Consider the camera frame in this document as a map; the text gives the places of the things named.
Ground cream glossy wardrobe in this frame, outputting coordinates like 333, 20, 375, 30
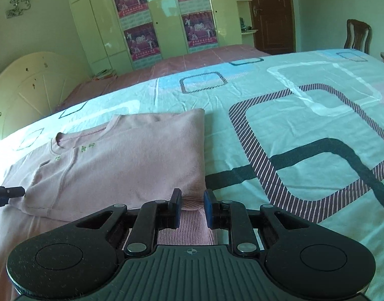
68, 0, 243, 75

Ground cream wooden headboard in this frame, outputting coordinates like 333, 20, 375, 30
0, 52, 89, 141

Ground corner shelf unit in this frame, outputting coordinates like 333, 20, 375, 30
236, 0, 257, 47

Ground patterned light blue bedsheet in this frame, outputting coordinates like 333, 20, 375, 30
0, 50, 384, 300

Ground dark brown wooden door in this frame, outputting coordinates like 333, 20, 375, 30
250, 0, 295, 55

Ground lower left purple poster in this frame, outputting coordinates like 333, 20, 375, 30
124, 23, 160, 61

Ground wall lamp with two shades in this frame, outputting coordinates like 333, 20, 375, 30
6, 0, 31, 19

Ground dark wooden chair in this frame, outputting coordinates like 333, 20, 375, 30
344, 19, 372, 54

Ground stack of papers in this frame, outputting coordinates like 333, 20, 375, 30
92, 69, 117, 81

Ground pink plaid bed cover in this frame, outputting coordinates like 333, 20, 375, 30
53, 44, 269, 113

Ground pink sweatshirt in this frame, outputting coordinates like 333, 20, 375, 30
0, 109, 217, 300

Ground lower right purple poster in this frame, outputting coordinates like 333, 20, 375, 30
182, 11, 218, 50

